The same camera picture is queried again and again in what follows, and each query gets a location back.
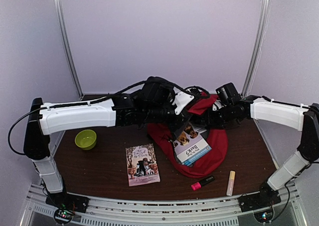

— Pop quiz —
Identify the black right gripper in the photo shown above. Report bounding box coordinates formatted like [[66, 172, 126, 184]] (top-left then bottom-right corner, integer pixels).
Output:
[[194, 103, 235, 129]]

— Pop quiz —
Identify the blue dog picture book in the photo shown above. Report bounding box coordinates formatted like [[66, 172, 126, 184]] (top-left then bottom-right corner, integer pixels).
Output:
[[173, 123, 211, 166]]

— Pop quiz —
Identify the red student backpack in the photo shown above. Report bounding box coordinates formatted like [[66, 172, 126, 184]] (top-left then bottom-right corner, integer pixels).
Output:
[[147, 91, 229, 179]]

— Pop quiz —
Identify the pink illustrated paperback book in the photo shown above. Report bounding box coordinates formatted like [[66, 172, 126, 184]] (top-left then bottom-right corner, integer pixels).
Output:
[[126, 144, 160, 187]]

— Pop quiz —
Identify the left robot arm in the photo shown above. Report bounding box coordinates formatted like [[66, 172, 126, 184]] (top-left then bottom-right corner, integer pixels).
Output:
[[23, 76, 195, 208]]

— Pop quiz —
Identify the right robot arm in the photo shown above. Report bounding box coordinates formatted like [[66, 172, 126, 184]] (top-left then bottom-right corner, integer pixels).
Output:
[[199, 83, 319, 207]]

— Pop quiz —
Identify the pale yellow highlighter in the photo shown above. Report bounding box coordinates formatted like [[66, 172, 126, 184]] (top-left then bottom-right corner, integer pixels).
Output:
[[226, 171, 236, 196]]

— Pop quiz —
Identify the pink black highlighter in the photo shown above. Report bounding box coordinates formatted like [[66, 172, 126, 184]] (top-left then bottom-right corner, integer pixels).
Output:
[[191, 176, 215, 191]]

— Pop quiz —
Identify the lime green bowl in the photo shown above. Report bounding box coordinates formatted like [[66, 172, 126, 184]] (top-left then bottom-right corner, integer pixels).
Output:
[[74, 129, 97, 151]]

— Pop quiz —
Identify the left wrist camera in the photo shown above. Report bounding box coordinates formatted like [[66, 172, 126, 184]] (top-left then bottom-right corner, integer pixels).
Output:
[[172, 91, 194, 115]]

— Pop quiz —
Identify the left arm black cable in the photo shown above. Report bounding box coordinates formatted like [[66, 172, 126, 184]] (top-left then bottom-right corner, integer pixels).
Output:
[[7, 77, 202, 157]]

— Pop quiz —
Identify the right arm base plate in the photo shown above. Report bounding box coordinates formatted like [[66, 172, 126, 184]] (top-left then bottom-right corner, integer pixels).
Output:
[[238, 192, 281, 212]]

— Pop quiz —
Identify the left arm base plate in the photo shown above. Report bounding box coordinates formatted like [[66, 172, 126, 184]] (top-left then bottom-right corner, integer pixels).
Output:
[[45, 194, 89, 213]]

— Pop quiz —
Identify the right aluminium frame post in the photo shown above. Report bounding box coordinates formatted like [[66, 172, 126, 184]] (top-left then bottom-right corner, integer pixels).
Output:
[[242, 0, 271, 96]]

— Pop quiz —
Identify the aluminium frame post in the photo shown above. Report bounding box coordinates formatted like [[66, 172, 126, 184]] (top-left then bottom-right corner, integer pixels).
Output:
[[242, 0, 271, 96], [53, 0, 84, 99]]

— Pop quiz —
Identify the front aluminium rail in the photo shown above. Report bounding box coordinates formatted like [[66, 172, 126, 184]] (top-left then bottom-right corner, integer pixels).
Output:
[[24, 183, 300, 226]]

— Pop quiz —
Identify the left aluminium frame post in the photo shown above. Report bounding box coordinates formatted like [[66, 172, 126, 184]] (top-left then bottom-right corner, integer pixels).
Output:
[[53, 0, 84, 99]]

